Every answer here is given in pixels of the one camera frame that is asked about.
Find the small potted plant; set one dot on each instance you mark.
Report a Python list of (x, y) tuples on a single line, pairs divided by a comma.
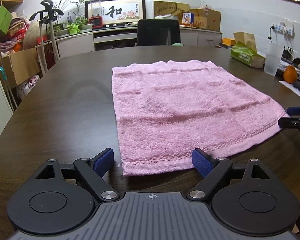
[(83, 25)]

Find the potted palm plant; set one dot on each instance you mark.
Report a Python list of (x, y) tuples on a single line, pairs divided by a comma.
[(72, 2)]

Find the wall power strip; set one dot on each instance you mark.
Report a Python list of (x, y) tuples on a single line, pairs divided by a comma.
[(283, 28)]

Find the white plastic bag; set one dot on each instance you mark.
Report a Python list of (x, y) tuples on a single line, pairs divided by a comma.
[(205, 6)]

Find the white paper sheet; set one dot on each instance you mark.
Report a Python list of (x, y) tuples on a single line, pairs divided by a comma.
[(293, 90)]

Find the white rice sack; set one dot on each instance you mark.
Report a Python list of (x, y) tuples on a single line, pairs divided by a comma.
[(28, 86)]

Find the mop with teal grip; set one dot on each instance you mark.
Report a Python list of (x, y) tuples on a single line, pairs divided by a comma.
[(7, 87)]

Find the small blue picture box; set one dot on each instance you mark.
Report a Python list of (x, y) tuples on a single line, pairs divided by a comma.
[(187, 19)]

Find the burlap sack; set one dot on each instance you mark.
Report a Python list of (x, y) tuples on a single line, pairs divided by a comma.
[(32, 35)]

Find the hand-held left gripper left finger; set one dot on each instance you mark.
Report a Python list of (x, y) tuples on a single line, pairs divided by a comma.
[(103, 161)]

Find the gold lettered plaque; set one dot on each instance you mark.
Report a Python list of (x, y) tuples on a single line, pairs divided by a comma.
[(170, 7)]

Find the orange fruit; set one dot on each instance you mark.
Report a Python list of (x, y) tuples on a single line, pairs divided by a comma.
[(289, 75)]

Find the yellow flat box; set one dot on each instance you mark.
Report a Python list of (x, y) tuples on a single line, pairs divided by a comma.
[(228, 41)]

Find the pink towel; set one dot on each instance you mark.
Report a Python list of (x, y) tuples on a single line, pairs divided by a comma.
[(185, 110)]

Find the green cardboard box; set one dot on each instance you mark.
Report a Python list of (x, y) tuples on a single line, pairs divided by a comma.
[(4, 20)]

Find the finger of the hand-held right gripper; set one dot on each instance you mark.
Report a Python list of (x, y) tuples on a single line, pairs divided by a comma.
[(293, 123), (298, 110)]

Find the bright green bag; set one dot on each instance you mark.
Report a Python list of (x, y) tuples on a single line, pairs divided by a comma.
[(74, 30)]

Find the frosted plastic cup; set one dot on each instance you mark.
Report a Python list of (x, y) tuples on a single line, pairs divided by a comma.
[(272, 62)]

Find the green cloth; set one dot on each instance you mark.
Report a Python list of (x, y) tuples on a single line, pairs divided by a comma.
[(177, 44)]

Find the white counter with dark top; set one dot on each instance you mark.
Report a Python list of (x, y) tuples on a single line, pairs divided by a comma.
[(75, 45)]

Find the printed brown cardboard box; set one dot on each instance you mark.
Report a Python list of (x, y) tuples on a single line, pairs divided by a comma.
[(210, 20)]

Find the framed calligraphy picture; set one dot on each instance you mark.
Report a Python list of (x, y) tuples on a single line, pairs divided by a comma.
[(125, 11)]

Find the green tissue pack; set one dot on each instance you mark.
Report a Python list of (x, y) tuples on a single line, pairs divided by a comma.
[(243, 55)]

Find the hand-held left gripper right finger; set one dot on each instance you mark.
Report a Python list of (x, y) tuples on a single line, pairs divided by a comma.
[(201, 161)]

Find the blender with red base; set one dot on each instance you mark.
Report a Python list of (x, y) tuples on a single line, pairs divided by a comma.
[(96, 20)]

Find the large brown cardboard box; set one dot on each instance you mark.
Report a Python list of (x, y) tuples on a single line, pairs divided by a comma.
[(22, 65)]

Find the black office chair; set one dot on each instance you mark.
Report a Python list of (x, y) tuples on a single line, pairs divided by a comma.
[(157, 33)]

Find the garment steamer stand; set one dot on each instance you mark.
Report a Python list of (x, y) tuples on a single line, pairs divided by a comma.
[(50, 30)]

